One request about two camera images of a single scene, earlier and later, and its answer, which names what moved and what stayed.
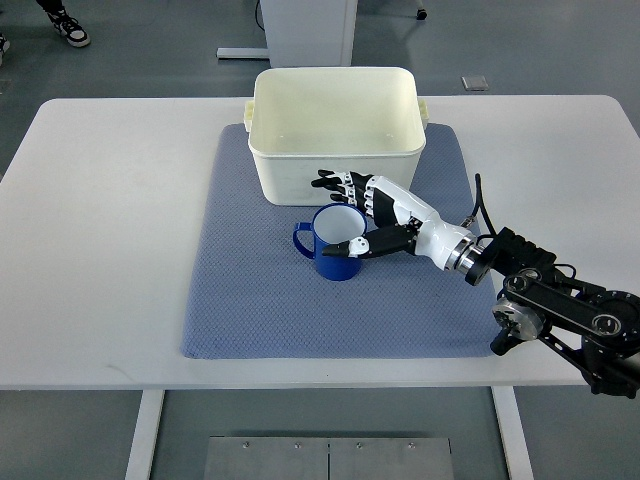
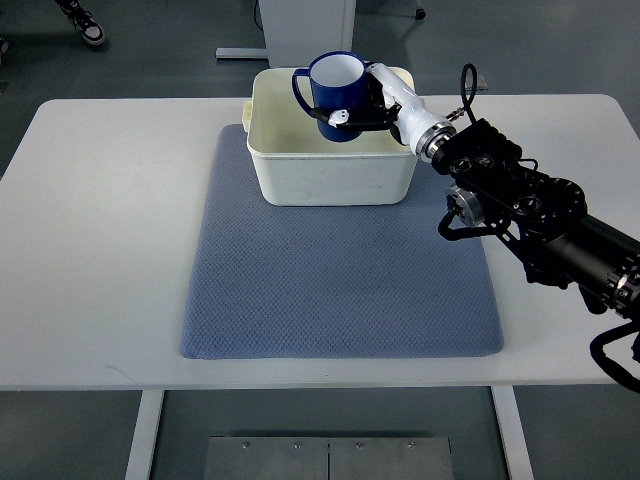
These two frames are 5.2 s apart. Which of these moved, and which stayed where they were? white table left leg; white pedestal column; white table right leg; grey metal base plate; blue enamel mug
Moved: blue enamel mug
Stayed: grey metal base plate; white table left leg; white pedestal column; white table right leg
